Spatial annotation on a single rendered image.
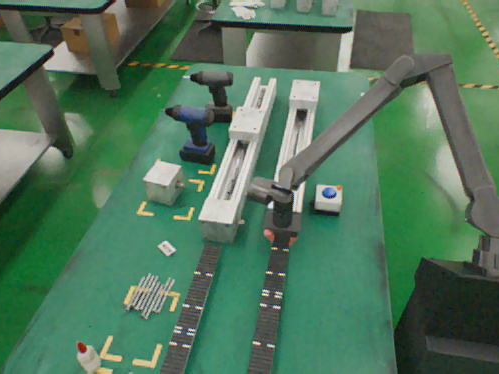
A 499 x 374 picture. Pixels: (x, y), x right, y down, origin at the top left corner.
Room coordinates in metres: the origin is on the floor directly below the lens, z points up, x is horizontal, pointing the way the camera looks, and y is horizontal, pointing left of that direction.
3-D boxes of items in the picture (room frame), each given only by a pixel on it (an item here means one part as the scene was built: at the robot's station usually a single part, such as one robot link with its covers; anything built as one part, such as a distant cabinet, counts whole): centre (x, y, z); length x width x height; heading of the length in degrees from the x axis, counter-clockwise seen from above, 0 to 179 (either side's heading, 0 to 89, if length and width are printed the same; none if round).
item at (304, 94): (1.45, -0.24, 0.87); 0.16 x 0.11 x 0.07; 168
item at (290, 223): (0.75, -0.09, 0.90); 0.10 x 0.07 x 0.07; 78
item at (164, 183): (0.98, 0.27, 0.83); 0.11 x 0.10 x 0.10; 70
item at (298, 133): (1.20, -0.19, 0.82); 0.80 x 0.10 x 0.09; 168
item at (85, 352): (0.40, 0.38, 0.84); 0.04 x 0.04 x 0.12
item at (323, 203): (0.90, -0.25, 0.81); 0.10 x 0.08 x 0.06; 78
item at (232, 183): (1.24, 0.00, 0.82); 0.80 x 0.10 x 0.09; 168
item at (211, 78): (1.45, 0.15, 0.89); 0.20 x 0.08 x 0.22; 83
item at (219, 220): (0.80, 0.08, 0.83); 0.12 x 0.09 x 0.10; 78
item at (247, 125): (1.24, 0.00, 0.87); 0.16 x 0.11 x 0.07; 168
